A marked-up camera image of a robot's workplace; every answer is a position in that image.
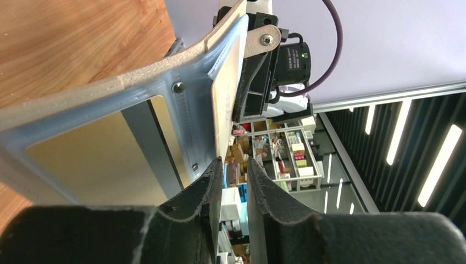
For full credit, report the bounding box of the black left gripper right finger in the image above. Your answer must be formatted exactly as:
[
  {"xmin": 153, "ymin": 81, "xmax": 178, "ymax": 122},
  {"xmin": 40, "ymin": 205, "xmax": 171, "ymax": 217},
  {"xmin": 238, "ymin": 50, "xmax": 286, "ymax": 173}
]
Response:
[{"xmin": 247, "ymin": 158, "xmax": 465, "ymax": 263}]

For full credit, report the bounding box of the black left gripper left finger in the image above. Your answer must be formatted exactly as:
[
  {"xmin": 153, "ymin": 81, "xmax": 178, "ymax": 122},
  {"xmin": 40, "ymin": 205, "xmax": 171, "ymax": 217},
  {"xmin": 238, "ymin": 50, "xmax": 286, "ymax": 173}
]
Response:
[{"xmin": 1, "ymin": 157, "xmax": 223, "ymax": 263}]

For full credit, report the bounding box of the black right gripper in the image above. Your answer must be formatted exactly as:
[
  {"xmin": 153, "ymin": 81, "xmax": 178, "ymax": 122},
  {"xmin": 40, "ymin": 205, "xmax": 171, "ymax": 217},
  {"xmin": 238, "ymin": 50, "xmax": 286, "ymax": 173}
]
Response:
[{"xmin": 216, "ymin": 5, "xmax": 279, "ymax": 123}]

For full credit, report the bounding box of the white card holder wallet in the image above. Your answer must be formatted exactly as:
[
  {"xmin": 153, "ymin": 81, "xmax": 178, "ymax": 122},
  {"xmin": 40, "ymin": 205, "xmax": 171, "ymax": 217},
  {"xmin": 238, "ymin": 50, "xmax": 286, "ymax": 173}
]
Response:
[{"xmin": 0, "ymin": 0, "xmax": 282, "ymax": 207}]

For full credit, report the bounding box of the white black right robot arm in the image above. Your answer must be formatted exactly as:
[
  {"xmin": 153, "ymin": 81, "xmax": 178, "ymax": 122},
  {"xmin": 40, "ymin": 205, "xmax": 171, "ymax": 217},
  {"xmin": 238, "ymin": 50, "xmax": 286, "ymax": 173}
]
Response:
[{"xmin": 232, "ymin": 29, "xmax": 311, "ymax": 123}]

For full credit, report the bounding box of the white storage shelf background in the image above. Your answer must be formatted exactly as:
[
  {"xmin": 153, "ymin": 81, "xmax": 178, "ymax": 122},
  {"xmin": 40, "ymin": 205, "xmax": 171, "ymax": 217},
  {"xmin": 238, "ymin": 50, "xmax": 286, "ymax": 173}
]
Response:
[{"xmin": 221, "ymin": 121, "xmax": 323, "ymax": 263}]

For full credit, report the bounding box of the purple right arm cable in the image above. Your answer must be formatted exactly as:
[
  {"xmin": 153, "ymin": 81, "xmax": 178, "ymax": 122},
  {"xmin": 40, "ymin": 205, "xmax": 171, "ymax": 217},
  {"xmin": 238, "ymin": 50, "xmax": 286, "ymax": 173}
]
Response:
[{"xmin": 280, "ymin": 0, "xmax": 344, "ymax": 98}]

